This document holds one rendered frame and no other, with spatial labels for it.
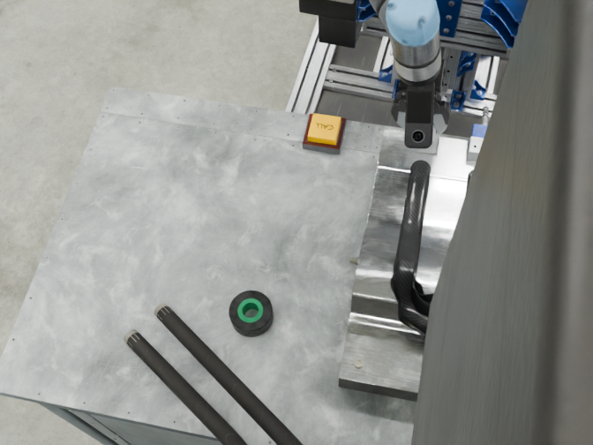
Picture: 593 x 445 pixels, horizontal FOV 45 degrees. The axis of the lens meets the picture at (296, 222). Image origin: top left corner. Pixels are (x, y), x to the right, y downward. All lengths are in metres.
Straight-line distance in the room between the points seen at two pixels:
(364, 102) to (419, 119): 1.11
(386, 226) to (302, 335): 0.26
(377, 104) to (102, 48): 1.12
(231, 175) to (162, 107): 0.24
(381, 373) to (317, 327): 0.16
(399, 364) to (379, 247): 0.21
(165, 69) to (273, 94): 0.42
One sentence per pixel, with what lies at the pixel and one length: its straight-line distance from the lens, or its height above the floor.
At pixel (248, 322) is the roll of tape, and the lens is 1.33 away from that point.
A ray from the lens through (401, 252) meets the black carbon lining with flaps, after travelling 1.29.
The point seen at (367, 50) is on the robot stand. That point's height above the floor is 0.21.
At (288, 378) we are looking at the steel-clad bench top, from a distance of 1.33.
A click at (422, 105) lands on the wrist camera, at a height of 1.09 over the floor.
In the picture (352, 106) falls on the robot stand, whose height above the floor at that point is 0.21.
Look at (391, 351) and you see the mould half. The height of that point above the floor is 0.86.
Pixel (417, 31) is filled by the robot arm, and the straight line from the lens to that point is 1.09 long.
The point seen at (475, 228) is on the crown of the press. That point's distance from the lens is 0.17.
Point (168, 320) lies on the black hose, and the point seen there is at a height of 0.84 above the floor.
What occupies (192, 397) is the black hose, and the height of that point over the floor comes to 0.86.
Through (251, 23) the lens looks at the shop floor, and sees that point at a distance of 2.85.
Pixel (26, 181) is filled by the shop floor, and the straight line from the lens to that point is 2.63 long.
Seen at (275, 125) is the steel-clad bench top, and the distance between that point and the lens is 1.56.
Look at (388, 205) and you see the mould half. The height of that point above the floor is 0.88.
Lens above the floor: 2.08
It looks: 63 degrees down
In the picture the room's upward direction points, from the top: 6 degrees counter-clockwise
